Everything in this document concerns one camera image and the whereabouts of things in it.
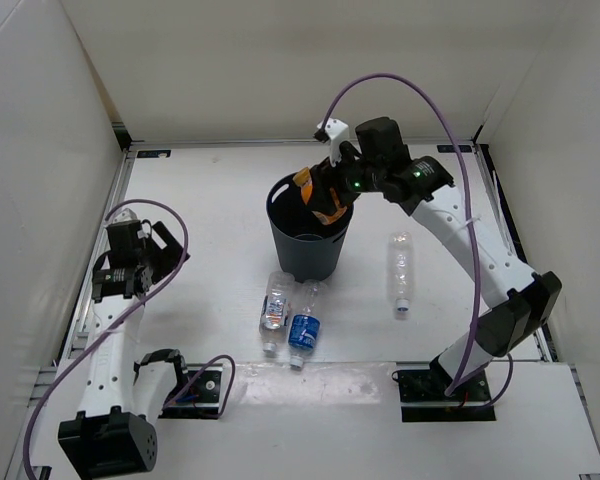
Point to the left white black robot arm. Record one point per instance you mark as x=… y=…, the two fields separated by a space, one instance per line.
x=113 y=432

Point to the blue corner sticker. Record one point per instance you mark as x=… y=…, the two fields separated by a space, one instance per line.
x=449 y=148
x=153 y=154

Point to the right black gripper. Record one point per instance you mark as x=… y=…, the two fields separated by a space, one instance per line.
x=326 y=176

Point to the right blue corner sticker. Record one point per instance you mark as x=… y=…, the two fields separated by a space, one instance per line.
x=449 y=148

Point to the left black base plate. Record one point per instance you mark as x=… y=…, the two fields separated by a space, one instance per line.
x=202 y=400

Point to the left blue corner sticker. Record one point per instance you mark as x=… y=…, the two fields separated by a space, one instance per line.
x=153 y=154

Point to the clear unlabelled plastic bottle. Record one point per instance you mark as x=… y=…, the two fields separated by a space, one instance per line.
x=400 y=273

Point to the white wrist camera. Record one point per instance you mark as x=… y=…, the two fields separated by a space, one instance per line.
x=124 y=215
x=333 y=133

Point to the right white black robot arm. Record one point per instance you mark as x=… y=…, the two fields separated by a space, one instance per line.
x=519 y=299

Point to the clear bottle white orange label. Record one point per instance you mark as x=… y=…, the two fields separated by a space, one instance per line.
x=276 y=311

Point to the clear bottle blue label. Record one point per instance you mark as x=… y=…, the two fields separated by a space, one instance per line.
x=306 y=323

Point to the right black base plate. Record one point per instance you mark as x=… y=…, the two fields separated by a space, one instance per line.
x=422 y=398

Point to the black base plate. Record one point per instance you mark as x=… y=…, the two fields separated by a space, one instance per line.
x=422 y=398
x=202 y=400

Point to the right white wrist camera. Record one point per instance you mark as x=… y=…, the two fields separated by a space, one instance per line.
x=333 y=133

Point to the left aluminium frame rail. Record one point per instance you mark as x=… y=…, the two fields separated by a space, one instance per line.
x=81 y=301

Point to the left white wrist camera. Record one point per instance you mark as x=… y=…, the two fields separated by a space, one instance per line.
x=124 y=215

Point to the dark grey plastic bin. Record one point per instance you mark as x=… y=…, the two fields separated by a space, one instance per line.
x=305 y=247

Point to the orange juice bottle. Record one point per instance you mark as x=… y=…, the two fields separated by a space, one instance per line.
x=321 y=200

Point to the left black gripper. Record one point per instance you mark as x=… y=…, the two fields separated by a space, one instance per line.
x=170 y=255

